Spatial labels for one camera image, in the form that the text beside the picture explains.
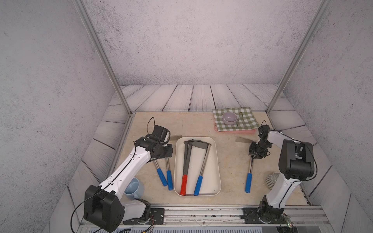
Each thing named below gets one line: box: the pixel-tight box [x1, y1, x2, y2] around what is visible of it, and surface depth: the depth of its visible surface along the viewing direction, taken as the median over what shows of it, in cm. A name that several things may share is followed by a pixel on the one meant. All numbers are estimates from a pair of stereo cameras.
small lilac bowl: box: [221, 112, 238, 126], surface depth 113 cm
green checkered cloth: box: [212, 106, 260, 132], surface depth 117 cm
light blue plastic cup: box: [123, 177, 145, 200], surface depth 76 cm
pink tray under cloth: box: [214, 122, 257, 134], surface depth 110 cm
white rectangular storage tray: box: [173, 136, 222, 197], surface depth 91 cm
